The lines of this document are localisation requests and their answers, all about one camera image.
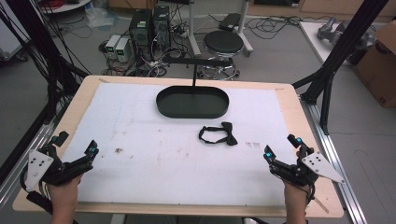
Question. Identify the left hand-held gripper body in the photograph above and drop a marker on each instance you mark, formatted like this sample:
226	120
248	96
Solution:
39	165

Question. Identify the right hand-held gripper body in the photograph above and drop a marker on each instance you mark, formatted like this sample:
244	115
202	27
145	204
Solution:
320	165

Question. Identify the black bow tie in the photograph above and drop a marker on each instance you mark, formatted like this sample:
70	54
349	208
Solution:
229	133

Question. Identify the black oval tray stand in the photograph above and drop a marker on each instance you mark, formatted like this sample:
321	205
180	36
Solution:
193	104

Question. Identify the person's right hand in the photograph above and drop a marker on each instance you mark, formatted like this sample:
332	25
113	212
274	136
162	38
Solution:
295	199

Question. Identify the person's left hand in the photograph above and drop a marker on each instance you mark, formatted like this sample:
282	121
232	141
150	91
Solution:
63	199

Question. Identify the white table mat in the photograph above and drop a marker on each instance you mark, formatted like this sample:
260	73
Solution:
155	168

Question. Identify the white board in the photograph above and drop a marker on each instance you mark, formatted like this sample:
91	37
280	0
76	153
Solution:
314	43

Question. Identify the white power supply unit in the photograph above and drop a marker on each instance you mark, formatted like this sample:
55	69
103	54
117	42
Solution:
112	44
122	49

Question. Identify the brown cardboard box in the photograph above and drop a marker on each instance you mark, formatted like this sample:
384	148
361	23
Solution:
378	68

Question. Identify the grey machine part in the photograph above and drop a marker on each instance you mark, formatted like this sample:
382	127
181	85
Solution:
330	29

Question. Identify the black round stool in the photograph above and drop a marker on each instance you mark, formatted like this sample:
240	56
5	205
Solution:
223	42

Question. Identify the black computer tower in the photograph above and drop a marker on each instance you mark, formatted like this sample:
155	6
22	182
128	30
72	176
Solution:
140	31
161	26

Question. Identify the clear plastic bag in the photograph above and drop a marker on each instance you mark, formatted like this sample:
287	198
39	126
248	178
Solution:
101	17

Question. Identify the round white table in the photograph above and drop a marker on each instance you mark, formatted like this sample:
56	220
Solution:
67	6

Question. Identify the black flat device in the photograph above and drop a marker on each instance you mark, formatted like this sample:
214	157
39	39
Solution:
229	21

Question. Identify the aluminium rail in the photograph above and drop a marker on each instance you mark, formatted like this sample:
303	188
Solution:
339	161
18	180

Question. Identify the black metal frame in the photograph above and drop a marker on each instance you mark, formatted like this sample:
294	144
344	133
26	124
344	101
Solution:
345	46
40	46

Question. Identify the white table leg frame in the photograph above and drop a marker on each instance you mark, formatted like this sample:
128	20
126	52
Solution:
194	37

